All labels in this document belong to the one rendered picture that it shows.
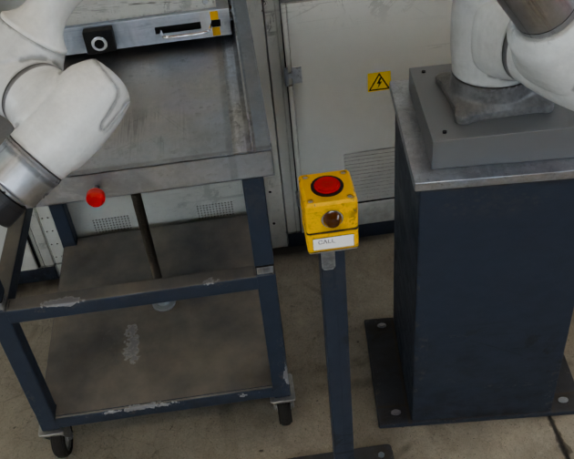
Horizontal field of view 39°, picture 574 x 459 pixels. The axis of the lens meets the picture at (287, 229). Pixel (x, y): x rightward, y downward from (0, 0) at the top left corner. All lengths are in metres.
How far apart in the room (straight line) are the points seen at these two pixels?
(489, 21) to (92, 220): 1.35
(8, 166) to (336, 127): 1.25
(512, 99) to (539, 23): 0.30
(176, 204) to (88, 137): 1.25
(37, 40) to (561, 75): 0.76
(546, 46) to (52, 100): 0.71
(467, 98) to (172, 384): 0.94
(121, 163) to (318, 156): 0.92
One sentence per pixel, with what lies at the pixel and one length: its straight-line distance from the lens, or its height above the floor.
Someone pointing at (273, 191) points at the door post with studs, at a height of 0.22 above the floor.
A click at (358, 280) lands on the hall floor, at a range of 2.34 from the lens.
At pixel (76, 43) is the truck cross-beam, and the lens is 1.75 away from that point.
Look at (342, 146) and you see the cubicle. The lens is 2.23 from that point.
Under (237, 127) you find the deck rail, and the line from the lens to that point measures 1.46.
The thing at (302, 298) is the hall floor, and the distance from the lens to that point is 2.30.
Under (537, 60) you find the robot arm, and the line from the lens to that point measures 1.29.
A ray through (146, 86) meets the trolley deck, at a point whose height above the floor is 0.85.
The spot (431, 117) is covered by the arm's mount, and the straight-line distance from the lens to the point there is 1.53.
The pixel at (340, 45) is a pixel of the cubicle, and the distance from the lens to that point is 2.07.
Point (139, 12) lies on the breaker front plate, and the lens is 1.72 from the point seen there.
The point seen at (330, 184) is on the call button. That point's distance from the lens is 1.21.
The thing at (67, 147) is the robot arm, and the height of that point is 1.07.
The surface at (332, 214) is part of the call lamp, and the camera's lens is 1.19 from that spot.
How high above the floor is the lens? 1.65
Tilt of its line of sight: 41 degrees down
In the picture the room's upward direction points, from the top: 6 degrees counter-clockwise
